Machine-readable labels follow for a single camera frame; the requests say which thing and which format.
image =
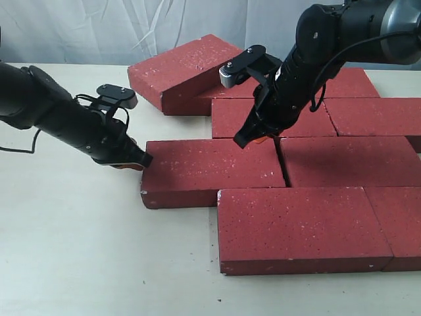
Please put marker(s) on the left gripper black orange finger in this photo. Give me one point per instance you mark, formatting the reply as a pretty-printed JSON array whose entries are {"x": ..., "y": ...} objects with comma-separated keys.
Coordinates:
[{"x": 135, "y": 161}]

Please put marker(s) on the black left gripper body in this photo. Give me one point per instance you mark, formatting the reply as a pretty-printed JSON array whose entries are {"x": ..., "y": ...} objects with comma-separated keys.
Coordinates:
[{"x": 94, "y": 131}]

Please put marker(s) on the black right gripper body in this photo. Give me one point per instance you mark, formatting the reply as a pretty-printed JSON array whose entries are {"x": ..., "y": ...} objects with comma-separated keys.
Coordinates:
[{"x": 297, "y": 84}]

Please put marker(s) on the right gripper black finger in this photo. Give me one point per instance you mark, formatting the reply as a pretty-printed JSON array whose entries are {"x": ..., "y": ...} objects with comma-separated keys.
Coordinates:
[{"x": 250, "y": 131}]

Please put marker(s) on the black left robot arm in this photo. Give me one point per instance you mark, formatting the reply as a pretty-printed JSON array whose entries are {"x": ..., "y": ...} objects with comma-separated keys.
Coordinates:
[{"x": 31, "y": 98}]

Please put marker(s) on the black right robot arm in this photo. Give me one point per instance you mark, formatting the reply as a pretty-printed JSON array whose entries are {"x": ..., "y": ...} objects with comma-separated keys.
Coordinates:
[{"x": 327, "y": 37}]

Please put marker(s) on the red brick rear left base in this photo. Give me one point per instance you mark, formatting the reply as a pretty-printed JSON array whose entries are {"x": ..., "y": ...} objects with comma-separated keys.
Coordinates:
[{"x": 213, "y": 98}]

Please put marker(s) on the red brick base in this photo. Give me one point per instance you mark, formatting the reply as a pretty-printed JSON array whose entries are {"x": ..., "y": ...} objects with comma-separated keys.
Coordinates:
[
  {"x": 283, "y": 231},
  {"x": 351, "y": 83},
  {"x": 376, "y": 117},
  {"x": 213, "y": 98},
  {"x": 398, "y": 212}
]

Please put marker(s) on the red brick middle row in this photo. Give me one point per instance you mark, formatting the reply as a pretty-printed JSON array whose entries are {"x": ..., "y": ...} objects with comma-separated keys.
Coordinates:
[{"x": 367, "y": 161}]

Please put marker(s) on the red brick rear middle base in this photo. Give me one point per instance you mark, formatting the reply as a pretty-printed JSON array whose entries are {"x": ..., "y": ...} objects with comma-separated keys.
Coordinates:
[{"x": 351, "y": 83}]

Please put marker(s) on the red brick right rear base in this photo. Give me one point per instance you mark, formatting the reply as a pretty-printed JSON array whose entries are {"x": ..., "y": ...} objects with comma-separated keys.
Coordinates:
[{"x": 376, "y": 117}]

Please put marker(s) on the red brick front left base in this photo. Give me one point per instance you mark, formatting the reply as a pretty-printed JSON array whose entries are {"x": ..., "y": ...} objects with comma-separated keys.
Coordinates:
[{"x": 283, "y": 231}]

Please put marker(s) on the red brick front right base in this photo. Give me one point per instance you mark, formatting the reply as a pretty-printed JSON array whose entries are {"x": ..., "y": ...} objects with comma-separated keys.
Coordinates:
[{"x": 398, "y": 212}]

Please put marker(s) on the light blue backdrop cloth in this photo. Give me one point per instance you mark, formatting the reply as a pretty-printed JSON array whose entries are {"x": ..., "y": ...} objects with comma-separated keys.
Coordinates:
[{"x": 127, "y": 32}]

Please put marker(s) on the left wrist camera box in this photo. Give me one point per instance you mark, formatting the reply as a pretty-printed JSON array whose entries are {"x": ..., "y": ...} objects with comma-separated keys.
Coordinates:
[{"x": 111, "y": 98}]

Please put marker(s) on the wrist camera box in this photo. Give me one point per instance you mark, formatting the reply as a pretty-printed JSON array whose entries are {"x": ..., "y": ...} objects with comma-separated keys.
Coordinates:
[
  {"x": 111, "y": 98},
  {"x": 254, "y": 62}
]

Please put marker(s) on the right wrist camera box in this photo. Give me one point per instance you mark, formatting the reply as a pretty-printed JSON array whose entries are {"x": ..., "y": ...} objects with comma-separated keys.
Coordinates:
[{"x": 254, "y": 62}]

